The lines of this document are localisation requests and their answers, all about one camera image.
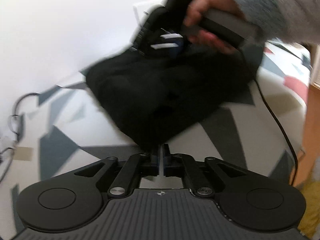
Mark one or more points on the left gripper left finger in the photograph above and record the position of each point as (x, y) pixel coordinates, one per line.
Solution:
(135, 168)

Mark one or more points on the person right hand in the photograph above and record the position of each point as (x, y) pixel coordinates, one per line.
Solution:
(225, 12)

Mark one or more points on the geometric patterned table mat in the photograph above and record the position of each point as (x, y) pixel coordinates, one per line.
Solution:
(64, 128)

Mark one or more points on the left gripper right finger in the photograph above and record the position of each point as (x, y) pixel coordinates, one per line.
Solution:
(188, 170)

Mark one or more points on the black garment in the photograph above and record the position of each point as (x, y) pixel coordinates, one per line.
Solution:
(153, 93)

